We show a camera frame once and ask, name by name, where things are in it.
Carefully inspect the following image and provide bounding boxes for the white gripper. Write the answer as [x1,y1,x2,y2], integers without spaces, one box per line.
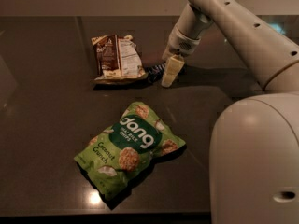
[161,25,201,88]

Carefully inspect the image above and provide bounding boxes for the blue rxbar blueberry bar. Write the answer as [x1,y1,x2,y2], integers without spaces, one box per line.
[145,63,187,84]

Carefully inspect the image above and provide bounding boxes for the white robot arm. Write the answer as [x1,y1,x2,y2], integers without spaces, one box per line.
[163,0,299,224]

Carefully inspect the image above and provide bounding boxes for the brown and white snack bag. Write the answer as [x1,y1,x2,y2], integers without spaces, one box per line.
[91,35,148,85]

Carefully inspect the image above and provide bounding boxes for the green dang rice chips bag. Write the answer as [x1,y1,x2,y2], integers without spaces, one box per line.
[75,102,185,201]

